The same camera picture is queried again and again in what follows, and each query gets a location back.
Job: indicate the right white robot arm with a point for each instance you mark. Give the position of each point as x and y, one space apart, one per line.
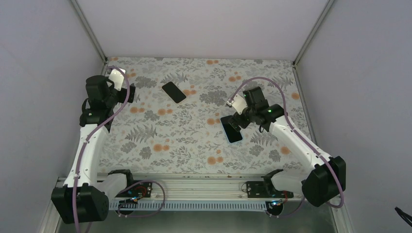
324 176

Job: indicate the phone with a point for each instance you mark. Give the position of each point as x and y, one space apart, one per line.
174 92

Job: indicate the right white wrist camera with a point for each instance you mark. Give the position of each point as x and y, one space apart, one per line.
238 103

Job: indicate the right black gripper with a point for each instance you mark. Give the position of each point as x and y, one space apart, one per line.
243 124

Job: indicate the aluminium mounting rail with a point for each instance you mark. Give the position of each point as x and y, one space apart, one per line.
170 187

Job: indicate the black object at corner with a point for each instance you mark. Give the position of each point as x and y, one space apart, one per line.
404 216

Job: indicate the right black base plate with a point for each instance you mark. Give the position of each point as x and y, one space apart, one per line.
260 189

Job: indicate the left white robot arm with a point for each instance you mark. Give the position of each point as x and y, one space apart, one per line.
82 198

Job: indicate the perforated cable duct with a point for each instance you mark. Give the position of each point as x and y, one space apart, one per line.
179 205

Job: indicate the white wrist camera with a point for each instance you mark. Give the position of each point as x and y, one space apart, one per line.
238 103
117 77

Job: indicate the floral patterned table mat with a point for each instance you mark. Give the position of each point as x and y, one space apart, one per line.
155 135

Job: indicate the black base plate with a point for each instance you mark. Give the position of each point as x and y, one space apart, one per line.
136 193
260 189

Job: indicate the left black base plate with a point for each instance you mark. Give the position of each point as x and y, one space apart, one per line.
136 193

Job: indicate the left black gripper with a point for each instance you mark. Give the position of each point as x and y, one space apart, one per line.
131 92

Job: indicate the blue-green smartphone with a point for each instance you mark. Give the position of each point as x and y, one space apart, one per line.
233 137

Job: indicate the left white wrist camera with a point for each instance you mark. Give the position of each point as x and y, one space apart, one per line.
117 77

